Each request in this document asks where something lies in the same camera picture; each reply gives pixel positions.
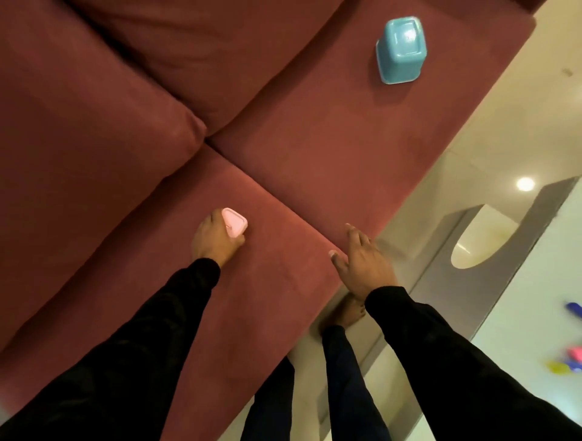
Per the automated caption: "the small pink plastic container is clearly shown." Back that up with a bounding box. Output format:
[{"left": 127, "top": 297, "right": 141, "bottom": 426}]
[{"left": 221, "top": 207, "right": 249, "bottom": 239}]

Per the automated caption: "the person's leg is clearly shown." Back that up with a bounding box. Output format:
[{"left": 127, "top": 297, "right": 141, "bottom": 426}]
[
  {"left": 240, "top": 356, "right": 296, "bottom": 441},
  {"left": 321, "top": 324, "right": 393, "bottom": 441}
]

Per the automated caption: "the person's left leg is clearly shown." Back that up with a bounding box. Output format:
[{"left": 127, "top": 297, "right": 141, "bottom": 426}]
[{"left": 240, "top": 356, "right": 296, "bottom": 441}]

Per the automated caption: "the person's left forearm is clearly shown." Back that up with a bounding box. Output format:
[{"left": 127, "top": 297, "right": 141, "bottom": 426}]
[{"left": 0, "top": 257, "right": 222, "bottom": 441}]

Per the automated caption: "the person's right leg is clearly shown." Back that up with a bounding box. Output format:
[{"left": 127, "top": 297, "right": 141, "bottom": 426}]
[{"left": 321, "top": 324, "right": 393, "bottom": 441}]

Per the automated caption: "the person's right hand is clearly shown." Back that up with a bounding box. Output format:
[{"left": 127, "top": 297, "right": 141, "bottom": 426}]
[{"left": 329, "top": 223, "right": 400, "bottom": 303}]

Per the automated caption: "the person's right foot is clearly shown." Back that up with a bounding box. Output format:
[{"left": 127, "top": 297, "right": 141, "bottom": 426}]
[{"left": 318, "top": 293, "right": 367, "bottom": 335}]

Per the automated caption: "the maroon fabric sofa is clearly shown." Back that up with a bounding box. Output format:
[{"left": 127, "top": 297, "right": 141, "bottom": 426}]
[{"left": 0, "top": 0, "right": 548, "bottom": 441}]

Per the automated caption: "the maroon sofa back cushion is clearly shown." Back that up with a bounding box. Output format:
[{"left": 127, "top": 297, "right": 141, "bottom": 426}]
[
  {"left": 68, "top": 0, "right": 346, "bottom": 137},
  {"left": 0, "top": 0, "right": 208, "bottom": 353}
]

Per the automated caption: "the maroon sofa seat cushion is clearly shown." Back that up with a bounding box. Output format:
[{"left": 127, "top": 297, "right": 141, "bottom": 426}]
[
  {"left": 0, "top": 144, "right": 344, "bottom": 441},
  {"left": 208, "top": 0, "right": 538, "bottom": 253}
]

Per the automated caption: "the person's left hand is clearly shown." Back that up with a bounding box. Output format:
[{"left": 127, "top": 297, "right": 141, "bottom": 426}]
[{"left": 191, "top": 208, "right": 248, "bottom": 269}]

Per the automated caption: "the teal plastic container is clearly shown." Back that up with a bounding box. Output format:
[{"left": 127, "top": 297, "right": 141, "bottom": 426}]
[{"left": 376, "top": 16, "right": 428, "bottom": 85}]

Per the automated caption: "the person's right forearm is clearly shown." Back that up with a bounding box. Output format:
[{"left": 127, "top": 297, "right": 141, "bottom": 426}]
[{"left": 365, "top": 286, "right": 582, "bottom": 441}]

